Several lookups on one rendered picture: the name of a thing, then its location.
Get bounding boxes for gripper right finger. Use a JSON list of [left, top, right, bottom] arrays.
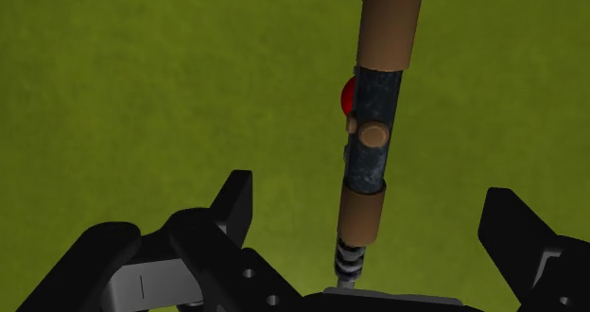
[[477, 186, 590, 312]]

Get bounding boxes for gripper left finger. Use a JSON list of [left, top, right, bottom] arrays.
[[15, 169, 305, 312]]

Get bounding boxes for brown and black cylindrical tool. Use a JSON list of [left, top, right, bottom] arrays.
[[334, 0, 426, 290]]

